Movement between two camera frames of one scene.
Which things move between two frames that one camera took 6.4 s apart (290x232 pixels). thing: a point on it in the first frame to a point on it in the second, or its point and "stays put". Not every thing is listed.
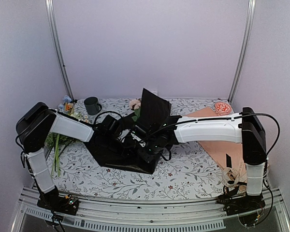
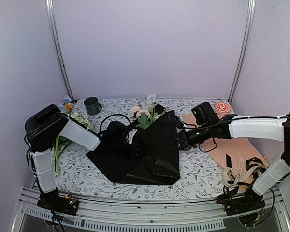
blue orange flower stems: [67, 105] stays put
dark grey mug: [92, 106] stays put
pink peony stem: [135, 105] to [143, 116]
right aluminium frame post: [251, 15] stays put
